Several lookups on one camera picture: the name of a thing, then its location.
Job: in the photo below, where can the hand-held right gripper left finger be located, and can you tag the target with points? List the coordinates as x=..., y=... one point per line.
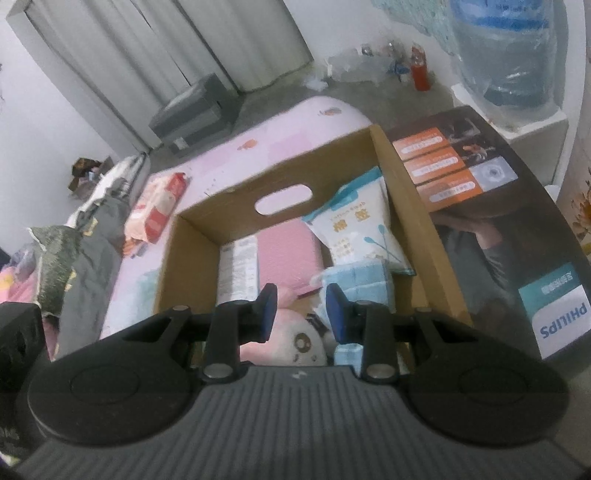
x=265, y=314

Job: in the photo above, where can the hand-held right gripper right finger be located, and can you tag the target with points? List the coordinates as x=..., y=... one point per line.
x=337, y=314

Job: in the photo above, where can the pink towel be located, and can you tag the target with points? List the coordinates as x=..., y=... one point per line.
x=288, y=258

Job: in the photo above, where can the printed cardboard box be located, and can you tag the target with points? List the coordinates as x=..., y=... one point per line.
x=485, y=240

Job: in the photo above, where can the light blue towel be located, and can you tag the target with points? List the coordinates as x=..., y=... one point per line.
x=362, y=281

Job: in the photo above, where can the pink plush toy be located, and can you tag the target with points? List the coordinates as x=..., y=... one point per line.
x=295, y=344

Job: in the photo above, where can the white labelled packet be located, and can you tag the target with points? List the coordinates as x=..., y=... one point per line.
x=238, y=272

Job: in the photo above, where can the green patterned cloth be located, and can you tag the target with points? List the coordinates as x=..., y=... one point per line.
x=53, y=263

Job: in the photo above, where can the white and blue swab bag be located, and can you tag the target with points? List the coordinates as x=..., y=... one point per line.
x=358, y=221

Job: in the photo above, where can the grey cloth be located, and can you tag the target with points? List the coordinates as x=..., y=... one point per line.
x=92, y=267

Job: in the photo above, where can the red and cream wipes pack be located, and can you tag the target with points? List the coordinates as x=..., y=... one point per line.
x=159, y=207

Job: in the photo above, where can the brown crumpled item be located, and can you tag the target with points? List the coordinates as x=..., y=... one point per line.
x=87, y=173

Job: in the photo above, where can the white patterned cloth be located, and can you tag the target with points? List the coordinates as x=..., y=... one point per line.
x=117, y=180

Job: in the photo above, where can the grey storage box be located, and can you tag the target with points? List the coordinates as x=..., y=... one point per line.
x=194, y=113

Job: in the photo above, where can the clear plastic bags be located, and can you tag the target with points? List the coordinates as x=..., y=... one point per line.
x=355, y=67

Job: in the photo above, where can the red bottle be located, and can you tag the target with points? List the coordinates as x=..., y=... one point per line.
x=420, y=71

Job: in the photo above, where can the floral patterned object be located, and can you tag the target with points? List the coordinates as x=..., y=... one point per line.
x=577, y=212

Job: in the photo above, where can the white water dispenser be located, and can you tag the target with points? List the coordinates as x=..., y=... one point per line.
x=540, y=134

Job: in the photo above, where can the grey curtain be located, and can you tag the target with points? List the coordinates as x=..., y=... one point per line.
x=138, y=46

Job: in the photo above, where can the blue water jug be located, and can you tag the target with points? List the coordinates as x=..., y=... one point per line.
x=503, y=46

